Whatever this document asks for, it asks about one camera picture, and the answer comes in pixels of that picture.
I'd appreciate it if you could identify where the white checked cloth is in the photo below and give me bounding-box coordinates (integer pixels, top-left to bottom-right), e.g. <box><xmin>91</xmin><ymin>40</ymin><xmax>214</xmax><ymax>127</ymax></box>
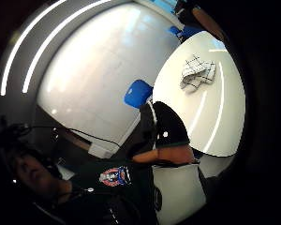
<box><xmin>179</xmin><ymin>52</ymin><xmax>217</xmax><ymax>92</ymax></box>

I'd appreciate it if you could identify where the thin black cable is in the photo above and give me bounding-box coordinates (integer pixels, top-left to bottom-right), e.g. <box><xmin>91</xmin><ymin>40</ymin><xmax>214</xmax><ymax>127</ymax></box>
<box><xmin>27</xmin><ymin>125</ymin><xmax>122</xmax><ymax>148</ymax></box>

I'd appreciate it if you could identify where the blue chair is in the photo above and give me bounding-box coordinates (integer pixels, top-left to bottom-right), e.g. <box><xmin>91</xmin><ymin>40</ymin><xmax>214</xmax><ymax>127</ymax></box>
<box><xmin>123</xmin><ymin>79</ymin><xmax>155</xmax><ymax>110</ymax></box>
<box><xmin>168</xmin><ymin>24</ymin><xmax>206</xmax><ymax>42</ymax></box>

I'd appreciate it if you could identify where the black headset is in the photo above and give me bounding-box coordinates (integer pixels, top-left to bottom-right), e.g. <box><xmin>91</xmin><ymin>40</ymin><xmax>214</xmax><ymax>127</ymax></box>
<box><xmin>0</xmin><ymin>122</ymin><xmax>64</xmax><ymax>181</ymax></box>

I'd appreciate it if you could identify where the brown and black chair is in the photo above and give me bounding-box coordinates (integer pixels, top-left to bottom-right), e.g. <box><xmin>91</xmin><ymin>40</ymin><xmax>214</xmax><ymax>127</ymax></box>
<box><xmin>173</xmin><ymin>0</ymin><xmax>229</xmax><ymax>43</ymax></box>

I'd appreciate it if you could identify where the the person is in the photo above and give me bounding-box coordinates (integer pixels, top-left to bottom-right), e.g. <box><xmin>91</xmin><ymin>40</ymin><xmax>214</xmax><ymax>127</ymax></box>
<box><xmin>0</xmin><ymin>100</ymin><xmax>210</xmax><ymax>225</ymax></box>

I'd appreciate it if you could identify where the ceiling light strip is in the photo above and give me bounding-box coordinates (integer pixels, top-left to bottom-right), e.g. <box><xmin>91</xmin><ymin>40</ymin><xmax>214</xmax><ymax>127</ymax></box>
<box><xmin>22</xmin><ymin>0</ymin><xmax>112</xmax><ymax>95</ymax></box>
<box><xmin>0</xmin><ymin>0</ymin><xmax>68</xmax><ymax>97</ymax></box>

